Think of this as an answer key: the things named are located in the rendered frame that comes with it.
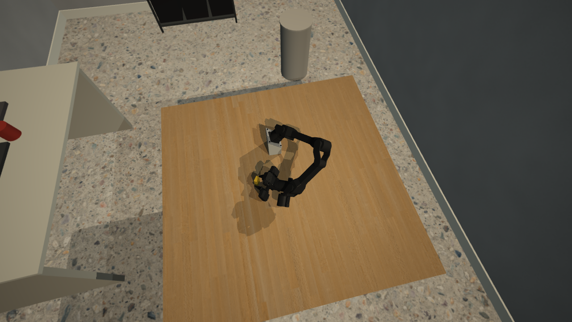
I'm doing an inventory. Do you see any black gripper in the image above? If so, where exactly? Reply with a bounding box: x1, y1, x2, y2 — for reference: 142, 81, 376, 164
254, 166, 281, 201

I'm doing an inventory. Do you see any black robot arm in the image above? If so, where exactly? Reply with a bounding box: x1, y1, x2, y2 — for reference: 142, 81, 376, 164
262, 124, 332, 207

